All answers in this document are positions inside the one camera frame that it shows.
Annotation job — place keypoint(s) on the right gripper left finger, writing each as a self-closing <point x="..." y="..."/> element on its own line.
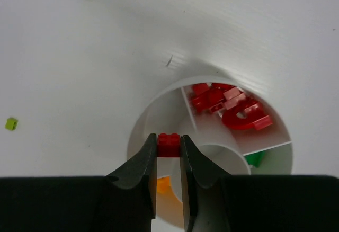
<point x="124" y="200"/>

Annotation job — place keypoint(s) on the dark red square lego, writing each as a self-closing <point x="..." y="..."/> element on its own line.
<point x="169" y="145"/>

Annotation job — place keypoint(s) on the white divided bowl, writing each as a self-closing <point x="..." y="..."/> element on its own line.
<point x="170" y="111"/>

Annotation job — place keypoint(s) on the red lego cluster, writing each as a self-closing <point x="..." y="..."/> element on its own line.
<point x="215" y="97"/>

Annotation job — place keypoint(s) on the dark green sloped lego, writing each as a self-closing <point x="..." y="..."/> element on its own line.
<point x="254" y="160"/>

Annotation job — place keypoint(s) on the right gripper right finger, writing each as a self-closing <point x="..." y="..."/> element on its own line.
<point x="214" y="200"/>

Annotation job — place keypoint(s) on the lime green lego middle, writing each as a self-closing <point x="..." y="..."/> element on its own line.
<point x="11" y="124"/>

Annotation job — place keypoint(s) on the red arch lego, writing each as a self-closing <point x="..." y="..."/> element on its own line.
<point x="249" y="114"/>

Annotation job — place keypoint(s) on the yellow-orange legos in bowl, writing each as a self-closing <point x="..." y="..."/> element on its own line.
<point x="163" y="185"/>

